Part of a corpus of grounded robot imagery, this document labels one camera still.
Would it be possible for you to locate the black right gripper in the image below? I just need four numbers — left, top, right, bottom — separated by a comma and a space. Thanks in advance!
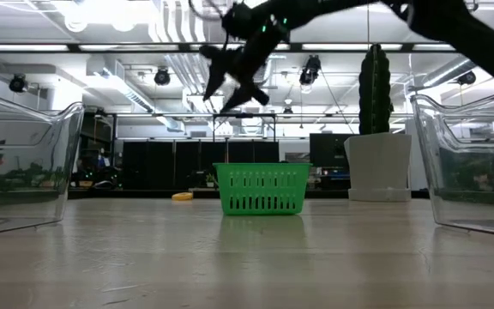
199, 23, 291, 112

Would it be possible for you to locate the green plastic slotted basket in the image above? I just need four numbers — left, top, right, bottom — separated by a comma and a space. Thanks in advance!
213, 161, 313, 216

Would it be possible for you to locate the black ceiling spotlight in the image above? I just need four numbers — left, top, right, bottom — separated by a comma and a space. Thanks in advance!
456, 70, 478, 86
9, 73, 28, 94
154, 67, 172, 87
298, 54, 322, 86

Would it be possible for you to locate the black cabinet row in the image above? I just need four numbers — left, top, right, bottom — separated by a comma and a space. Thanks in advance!
122, 140, 280, 191

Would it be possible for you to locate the black monitor screen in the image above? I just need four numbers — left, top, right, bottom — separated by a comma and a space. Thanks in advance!
309, 133, 353, 169

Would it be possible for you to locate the white plant pot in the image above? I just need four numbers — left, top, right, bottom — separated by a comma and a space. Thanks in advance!
343, 132, 413, 192

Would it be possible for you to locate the clear plastic bin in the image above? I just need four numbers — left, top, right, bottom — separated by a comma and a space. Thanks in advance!
0, 88, 85, 239
410, 85, 494, 239

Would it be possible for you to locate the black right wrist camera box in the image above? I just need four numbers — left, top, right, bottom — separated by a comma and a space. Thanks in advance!
222, 2, 256, 40

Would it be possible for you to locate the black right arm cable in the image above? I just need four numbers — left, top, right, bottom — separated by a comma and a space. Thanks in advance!
188, 0, 226, 21

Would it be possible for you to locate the black overhead frame bar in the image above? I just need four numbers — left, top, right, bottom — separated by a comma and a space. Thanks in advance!
0, 42, 494, 54

